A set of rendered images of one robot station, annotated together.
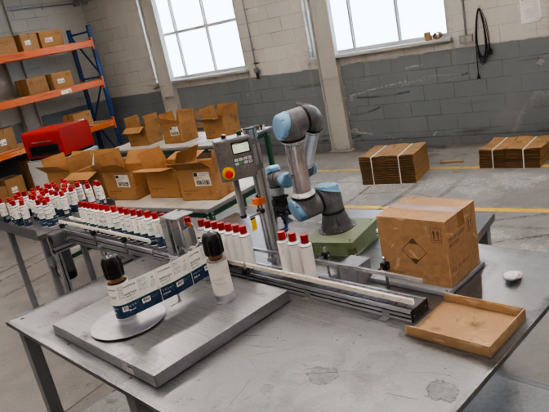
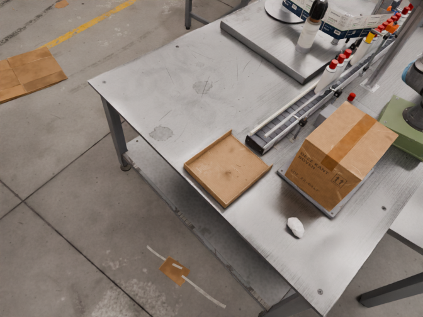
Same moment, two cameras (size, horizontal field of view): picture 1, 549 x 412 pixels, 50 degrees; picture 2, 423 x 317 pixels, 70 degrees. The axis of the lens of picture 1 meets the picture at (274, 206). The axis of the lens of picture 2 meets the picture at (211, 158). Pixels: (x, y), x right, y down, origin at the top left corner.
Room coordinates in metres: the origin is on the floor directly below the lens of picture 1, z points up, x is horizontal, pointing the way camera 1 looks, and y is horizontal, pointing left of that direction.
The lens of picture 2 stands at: (1.53, -1.26, 1.97)
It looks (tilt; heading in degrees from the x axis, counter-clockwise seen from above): 56 degrees down; 80
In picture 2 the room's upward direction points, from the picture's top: 10 degrees clockwise
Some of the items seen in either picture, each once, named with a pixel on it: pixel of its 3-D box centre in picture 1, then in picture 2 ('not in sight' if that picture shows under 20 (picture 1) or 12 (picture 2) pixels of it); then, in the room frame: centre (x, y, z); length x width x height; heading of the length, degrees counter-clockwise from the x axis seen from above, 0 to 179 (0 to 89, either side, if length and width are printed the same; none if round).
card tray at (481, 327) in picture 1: (465, 321); (228, 165); (1.74, -0.55, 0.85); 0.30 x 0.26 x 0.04; 42
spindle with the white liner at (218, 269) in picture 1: (217, 266); (311, 26); (2.24, 0.28, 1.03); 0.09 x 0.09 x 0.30
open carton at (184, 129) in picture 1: (176, 126); not in sight; (7.26, 0.98, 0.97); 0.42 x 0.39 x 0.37; 139
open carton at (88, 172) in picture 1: (94, 175); not in sight; (5.15, 1.50, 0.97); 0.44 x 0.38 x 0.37; 147
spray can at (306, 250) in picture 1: (307, 257); (326, 77); (2.25, -0.09, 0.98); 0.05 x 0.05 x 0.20
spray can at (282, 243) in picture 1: (285, 253); (339, 67); (2.34, 0.00, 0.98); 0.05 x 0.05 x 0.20
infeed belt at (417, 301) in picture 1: (261, 272); (347, 71); (2.48, 0.12, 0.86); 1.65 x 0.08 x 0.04; 42
